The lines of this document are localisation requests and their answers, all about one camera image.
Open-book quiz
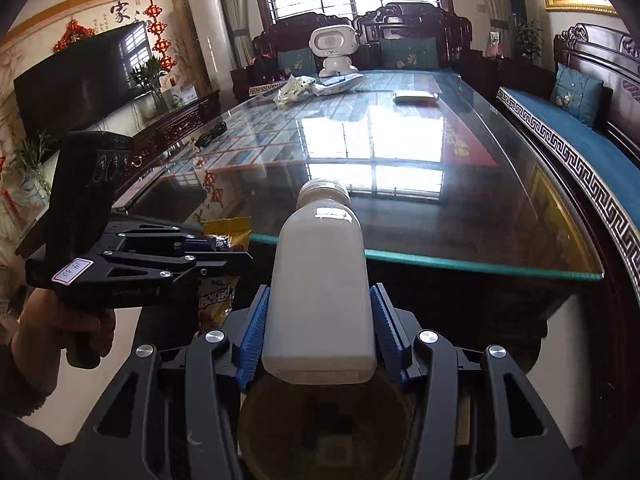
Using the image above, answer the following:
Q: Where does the teal embroidered cushion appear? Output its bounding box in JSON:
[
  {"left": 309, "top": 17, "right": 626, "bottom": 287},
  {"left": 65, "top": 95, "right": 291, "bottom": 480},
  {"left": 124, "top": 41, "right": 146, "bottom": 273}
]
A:
[
  {"left": 276, "top": 48, "right": 319, "bottom": 77},
  {"left": 549, "top": 63, "right": 604, "bottom": 127},
  {"left": 379, "top": 37, "right": 442, "bottom": 71}
]

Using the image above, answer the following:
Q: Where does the dark wooden armchair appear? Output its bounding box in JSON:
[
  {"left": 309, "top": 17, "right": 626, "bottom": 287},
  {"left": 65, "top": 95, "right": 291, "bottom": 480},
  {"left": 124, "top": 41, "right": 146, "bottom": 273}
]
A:
[
  {"left": 351, "top": 2, "right": 474, "bottom": 73},
  {"left": 230, "top": 11, "right": 342, "bottom": 98}
]

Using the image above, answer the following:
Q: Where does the red diamond knot decoration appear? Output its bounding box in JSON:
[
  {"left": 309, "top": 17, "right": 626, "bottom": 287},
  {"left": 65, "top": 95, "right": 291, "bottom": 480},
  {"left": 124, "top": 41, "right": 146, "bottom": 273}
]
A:
[{"left": 53, "top": 18, "right": 97, "bottom": 54}]

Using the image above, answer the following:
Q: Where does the person's left forearm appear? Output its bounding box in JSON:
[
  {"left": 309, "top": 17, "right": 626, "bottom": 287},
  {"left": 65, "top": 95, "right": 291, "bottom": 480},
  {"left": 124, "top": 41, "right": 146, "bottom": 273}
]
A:
[{"left": 0, "top": 342, "right": 68, "bottom": 466}]

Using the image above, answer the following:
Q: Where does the white toy robot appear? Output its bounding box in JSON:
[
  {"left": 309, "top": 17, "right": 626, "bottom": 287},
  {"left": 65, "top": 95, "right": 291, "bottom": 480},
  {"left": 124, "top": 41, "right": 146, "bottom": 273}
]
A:
[{"left": 308, "top": 23, "right": 358, "bottom": 79}]

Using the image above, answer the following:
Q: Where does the green potted plant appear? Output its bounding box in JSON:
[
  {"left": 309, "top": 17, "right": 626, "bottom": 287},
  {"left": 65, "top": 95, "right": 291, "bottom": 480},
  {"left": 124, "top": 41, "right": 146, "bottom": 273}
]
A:
[{"left": 514, "top": 20, "right": 545, "bottom": 62}]

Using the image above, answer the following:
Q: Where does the white standing air conditioner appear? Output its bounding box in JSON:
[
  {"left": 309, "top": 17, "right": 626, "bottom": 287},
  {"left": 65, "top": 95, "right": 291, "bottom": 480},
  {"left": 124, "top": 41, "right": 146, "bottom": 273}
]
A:
[{"left": 188, "top": 0, "right": 237, "bottom": 97}]

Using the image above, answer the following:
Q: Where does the dark wooden sofa blue seat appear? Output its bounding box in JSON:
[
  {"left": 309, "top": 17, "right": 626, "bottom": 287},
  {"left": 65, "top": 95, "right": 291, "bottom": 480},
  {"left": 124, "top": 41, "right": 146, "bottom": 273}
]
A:
[{"left": 495, "top": 22, "right": 640, "bottom": 286}]

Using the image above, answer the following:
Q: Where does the red knot string decoration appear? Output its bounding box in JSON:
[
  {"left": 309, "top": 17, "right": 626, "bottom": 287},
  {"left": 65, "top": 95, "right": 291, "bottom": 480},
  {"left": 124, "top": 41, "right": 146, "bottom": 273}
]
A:
[{"left": 144, "top": 2, "right": 178, "bottom": 72}]

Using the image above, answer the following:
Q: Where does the white box on cabinet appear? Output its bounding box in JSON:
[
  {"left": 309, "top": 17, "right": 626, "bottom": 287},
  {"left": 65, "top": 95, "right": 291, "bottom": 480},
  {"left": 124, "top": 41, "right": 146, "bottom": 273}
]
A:
[{"left": 166, "top": 85, "right": 199, "bottom": 107}]

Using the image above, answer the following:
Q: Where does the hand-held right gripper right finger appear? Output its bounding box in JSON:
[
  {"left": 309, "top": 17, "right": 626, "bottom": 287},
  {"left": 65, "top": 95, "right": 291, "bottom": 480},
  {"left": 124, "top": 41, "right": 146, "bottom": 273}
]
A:
[{"left": 369, "top": 282, "right": 587, "bottom": 480}]

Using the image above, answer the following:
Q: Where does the grey curtain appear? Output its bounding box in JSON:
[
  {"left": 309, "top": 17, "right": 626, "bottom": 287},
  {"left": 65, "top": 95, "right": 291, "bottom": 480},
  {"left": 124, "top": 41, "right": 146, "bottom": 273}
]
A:
[{"left": 206, "top": 0, "right": 257, "bottom": 69}]

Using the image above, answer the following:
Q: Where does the green leafy floor plant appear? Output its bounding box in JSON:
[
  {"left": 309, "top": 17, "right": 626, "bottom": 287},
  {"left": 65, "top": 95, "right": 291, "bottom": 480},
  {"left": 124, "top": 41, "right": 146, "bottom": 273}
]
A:
[{"left": 7, "top": 131, "right": 55, "bottom": 213}]

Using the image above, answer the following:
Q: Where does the white patterned plastic bag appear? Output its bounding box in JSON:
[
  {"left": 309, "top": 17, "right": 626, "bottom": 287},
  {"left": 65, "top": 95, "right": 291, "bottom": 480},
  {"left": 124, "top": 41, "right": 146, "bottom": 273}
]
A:
[{"left": 273, "top": 74, "right": 318, "bottom": 108}]

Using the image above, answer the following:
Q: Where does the green bamboo plant in vase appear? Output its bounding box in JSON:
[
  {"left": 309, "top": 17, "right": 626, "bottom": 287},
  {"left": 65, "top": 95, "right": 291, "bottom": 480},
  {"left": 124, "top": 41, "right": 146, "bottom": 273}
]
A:
[{"left": 129, "top": 56, "right": 172, "bottom": 117}]

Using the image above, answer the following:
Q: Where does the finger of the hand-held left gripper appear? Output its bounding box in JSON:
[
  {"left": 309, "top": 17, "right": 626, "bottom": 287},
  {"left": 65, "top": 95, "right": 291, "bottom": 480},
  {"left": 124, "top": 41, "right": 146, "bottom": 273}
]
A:
[
  {"left": 97, "top": 247, "right": 254, "bottom": 307},
  {"left": 102, "top": 220, "right": 222, "bottom": 262}
]

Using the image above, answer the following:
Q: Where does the red printed table poster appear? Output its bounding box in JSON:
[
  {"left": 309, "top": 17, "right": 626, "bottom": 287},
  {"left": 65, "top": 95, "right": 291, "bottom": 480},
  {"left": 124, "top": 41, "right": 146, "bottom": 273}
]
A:
[{"left": 165, "top": 71, "right": 501, "bottom": 196}]

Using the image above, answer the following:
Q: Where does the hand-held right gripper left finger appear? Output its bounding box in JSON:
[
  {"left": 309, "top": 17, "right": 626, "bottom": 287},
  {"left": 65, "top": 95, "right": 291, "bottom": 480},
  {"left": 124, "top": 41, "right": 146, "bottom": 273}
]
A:
[{"left": 60, "top": 282, "right": 274, "bottom": 480}]

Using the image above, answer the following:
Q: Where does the yellow snack packet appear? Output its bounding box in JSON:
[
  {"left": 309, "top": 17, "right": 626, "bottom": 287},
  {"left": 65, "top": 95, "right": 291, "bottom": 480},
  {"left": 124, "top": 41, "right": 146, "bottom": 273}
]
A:
[{"left": 196, "top": 216, "right": 252, "bottom": 337}]

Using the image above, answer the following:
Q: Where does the white and blue packet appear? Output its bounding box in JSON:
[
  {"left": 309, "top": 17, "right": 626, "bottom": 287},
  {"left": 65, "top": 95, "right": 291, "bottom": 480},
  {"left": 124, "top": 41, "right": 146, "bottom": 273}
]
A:
[{"left": 312, "top": 72, "right": 367, "bottom": 97}]

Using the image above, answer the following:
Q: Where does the black television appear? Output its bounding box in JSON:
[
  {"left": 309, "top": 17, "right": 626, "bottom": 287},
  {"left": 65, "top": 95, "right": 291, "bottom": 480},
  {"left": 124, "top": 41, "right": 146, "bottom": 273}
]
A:
[{"left": 12, "top": 21, "right": 154, "bottom": 142}]

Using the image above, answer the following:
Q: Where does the beige curtain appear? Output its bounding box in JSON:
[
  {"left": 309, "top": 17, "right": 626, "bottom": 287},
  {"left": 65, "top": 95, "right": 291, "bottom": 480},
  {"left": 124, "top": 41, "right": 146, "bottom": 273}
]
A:
[{"left": 469, "top": 0, "right": 512, "bottom": 51}]

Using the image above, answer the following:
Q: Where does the black cable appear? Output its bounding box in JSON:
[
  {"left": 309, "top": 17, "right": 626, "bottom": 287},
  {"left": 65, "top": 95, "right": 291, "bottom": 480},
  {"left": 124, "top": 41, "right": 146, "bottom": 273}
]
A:
[{"left": 194, "top": 120, "right": 229, "bottom": 148}]

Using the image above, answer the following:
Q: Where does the person's left hand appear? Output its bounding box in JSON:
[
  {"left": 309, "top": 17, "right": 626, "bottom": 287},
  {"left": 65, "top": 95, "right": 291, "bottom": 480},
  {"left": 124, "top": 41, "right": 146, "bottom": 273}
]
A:
[{"left": 11, "top": 287, "right": 118, "bottom": 382}]

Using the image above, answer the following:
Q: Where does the dark wooden television cabinet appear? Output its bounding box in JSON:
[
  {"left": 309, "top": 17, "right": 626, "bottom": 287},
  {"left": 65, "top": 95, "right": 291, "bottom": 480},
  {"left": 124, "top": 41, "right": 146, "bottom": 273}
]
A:
[{"left": 14, "top": 90, "right": 222, "bottom": 258}]

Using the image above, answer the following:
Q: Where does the tall dark tower appliance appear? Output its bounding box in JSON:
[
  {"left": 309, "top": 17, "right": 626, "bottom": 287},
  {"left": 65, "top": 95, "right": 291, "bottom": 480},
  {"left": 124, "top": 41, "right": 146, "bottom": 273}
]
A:
[{"left": 507, "top": 0, "right": 527, "bottom": 56}]

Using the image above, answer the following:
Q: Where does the brown round waste bin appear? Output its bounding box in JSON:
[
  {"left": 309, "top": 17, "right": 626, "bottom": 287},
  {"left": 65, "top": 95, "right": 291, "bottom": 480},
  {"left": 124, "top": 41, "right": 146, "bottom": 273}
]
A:
[{"left": 236, "top": 374, "right": 417, "bottom": 480}]

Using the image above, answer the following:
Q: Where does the white plastic bottle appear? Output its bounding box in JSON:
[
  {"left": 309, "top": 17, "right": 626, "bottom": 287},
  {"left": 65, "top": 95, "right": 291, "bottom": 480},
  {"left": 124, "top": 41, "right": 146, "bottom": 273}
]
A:
[{"left": 261, "top": 177, "right": 379, "bottom": 387}]

